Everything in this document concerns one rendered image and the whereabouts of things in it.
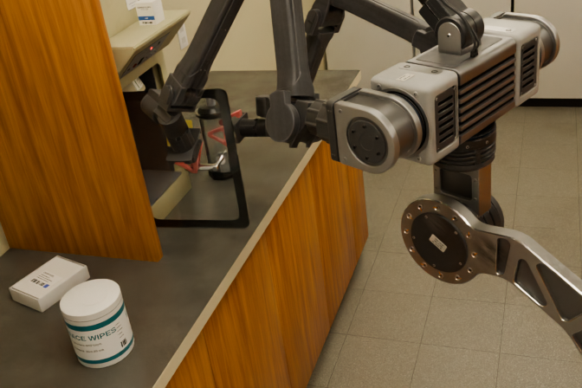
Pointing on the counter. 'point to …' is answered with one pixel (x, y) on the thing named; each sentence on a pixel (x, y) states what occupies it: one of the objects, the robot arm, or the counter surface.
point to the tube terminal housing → (117, 22)
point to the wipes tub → (97, 323)
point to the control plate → (145, 54)
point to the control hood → (145, 37)
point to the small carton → (150, 10)
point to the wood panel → (65, 118)
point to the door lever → (212, 164)
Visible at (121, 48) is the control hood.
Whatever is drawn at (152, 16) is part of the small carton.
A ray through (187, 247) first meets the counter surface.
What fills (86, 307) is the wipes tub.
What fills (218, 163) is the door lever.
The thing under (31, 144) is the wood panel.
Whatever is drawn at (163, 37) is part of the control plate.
